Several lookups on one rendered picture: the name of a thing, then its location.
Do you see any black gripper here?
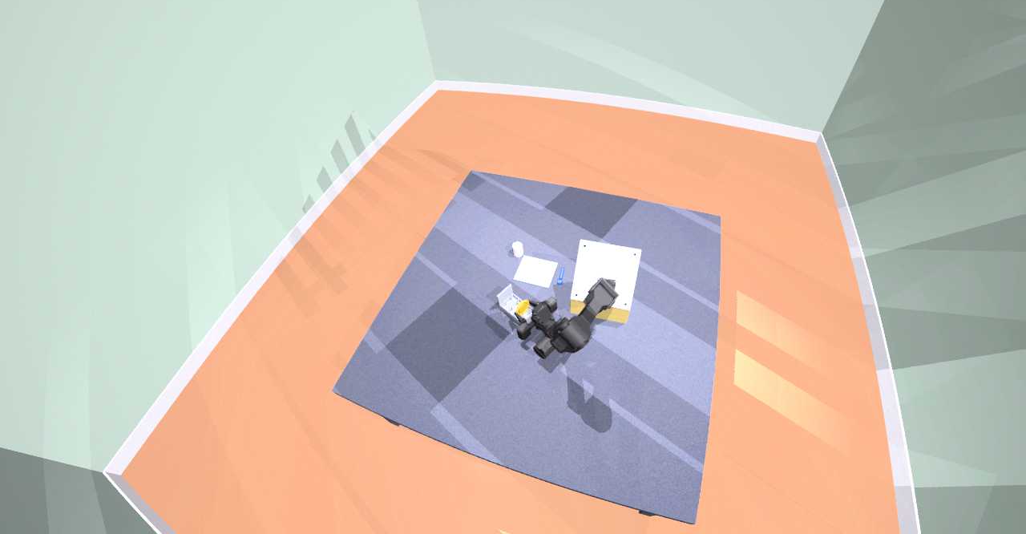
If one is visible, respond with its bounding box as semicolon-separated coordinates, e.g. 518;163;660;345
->
514;296;557;340

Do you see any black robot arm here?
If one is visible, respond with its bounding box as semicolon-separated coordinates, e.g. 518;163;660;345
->
531;277;619;359

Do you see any white dish rack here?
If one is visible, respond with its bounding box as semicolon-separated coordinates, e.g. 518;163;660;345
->
497;285;532;325

